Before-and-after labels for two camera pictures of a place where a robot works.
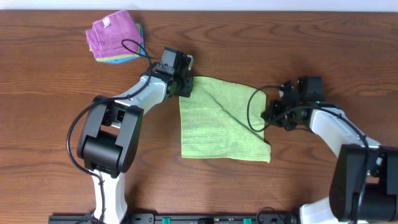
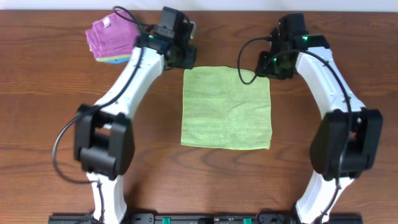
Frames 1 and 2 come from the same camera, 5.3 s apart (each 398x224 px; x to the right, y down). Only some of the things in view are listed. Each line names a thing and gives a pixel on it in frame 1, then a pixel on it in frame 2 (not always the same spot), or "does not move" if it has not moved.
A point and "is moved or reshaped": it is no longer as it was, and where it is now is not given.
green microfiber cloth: (222, 119) is moved or reshaped
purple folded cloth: (106, 37) does not move
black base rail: (187, 218) does not move
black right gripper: (270, 114) -> (263, 69)
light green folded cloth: (119, 58) does not move
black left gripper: (189, 84) -> (189, 53)
